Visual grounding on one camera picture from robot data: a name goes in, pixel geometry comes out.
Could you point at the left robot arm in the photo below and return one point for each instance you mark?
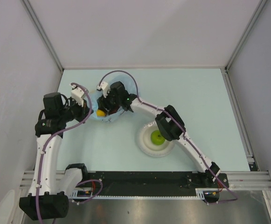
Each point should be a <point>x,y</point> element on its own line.
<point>47,198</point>

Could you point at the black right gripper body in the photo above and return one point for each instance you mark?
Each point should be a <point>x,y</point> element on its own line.
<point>111,100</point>

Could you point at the green fake apple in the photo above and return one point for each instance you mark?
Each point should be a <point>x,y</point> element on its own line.
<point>157,138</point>

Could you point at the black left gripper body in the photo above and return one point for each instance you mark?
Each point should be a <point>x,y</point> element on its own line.
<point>74,111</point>

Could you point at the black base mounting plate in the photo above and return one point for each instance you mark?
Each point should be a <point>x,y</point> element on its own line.
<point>145,184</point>

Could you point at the light blue printed plastic bag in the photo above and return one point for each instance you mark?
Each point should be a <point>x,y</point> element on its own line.
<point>121,84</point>

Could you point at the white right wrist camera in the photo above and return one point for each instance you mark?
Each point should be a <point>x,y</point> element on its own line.
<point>103,89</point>

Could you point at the yellow fake pear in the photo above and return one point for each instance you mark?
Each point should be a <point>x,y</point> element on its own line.
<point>100,113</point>

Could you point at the white paper plate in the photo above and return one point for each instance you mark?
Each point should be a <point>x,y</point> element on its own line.
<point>151,142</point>

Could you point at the blue slotted cable duct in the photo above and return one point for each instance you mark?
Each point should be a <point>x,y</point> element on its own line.
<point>82,193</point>

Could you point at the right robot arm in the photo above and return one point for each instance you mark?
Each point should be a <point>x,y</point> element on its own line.
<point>167,119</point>

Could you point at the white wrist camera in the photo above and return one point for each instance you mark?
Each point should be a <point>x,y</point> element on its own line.
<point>78,93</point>
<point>103,89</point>

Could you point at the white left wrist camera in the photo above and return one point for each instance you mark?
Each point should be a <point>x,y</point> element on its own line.
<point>78,93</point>

